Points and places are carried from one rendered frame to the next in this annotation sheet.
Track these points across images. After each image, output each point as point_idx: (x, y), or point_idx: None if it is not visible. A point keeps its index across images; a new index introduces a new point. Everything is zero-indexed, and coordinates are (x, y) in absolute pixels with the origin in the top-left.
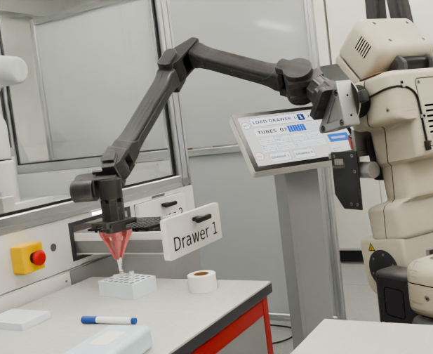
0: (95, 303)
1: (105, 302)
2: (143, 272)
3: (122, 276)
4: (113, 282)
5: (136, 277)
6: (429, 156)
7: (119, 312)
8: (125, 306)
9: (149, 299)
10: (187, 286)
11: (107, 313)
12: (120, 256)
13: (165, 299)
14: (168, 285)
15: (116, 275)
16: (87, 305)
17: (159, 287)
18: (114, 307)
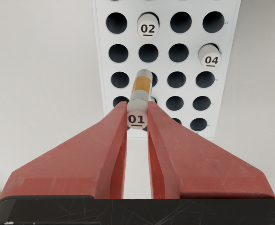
0: (34, 15)
1: (58, 47)
2: None
3: (191, 17)
4: (100, 60)
5: (188, 90)
6: None
7: (28, 147)
8: (64, 130)
9: (128, 146)
10: (246, 160)
11: (7, 126)
12: (147, 125)
13: (141, 175)
14: (251, 114)
15: (145, 39)
16: (6, 6)
17: (228, 102)
18: (44, 106)
